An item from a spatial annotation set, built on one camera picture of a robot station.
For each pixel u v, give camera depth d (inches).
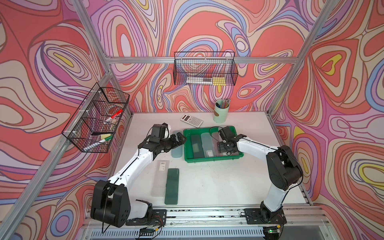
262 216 26.8
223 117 44.3
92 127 29.0
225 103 41.1
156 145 24.1
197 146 39.1
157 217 28.3
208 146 38.8
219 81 35.8
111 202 16.2
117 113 29.7
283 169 19.1
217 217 29.6
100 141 27.8
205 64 34.9
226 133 29.8
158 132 25.2
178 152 37.7
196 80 32.3
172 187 33.1
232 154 36.4
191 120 45.1
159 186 32.5
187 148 38.7
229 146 27.2
